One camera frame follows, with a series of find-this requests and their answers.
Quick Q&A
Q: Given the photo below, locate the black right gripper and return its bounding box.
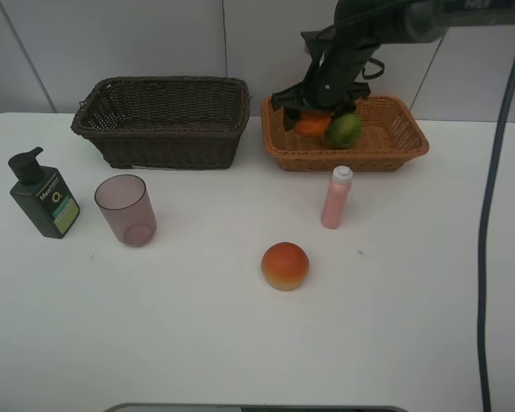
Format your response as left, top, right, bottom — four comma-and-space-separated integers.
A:
270, 36, 379, 131

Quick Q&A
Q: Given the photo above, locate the orange peeled mandarin toy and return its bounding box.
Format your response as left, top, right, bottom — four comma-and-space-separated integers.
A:
294, 112, 331, 138

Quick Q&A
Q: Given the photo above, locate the green lime fruit toy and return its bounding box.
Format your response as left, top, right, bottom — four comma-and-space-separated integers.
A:
324, 113, 362, 149

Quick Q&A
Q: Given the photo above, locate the pink bottle white cap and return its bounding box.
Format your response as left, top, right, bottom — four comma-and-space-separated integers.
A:
321, 166, 353, 229

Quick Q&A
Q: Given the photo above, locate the red yellow peach toy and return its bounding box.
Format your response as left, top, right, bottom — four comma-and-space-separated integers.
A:
261, 242, 310, 292

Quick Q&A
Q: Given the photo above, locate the translucent purple plastic cup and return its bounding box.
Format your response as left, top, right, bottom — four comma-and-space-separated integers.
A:
94, 174, 157, 247

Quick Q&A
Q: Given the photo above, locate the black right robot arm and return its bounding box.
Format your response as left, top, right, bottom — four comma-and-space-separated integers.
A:
270, 1, 515, 130

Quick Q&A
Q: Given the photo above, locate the light orange wicker basket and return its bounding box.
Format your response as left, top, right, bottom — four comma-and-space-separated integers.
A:
261, 95, 429, 173

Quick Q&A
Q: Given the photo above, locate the dark brown wicker basket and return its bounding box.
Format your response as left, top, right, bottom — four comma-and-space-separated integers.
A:
71, 76, 250, 170

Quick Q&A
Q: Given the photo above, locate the dark green pump bottle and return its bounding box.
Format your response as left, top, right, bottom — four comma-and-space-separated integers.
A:
8, 147, 80, 239

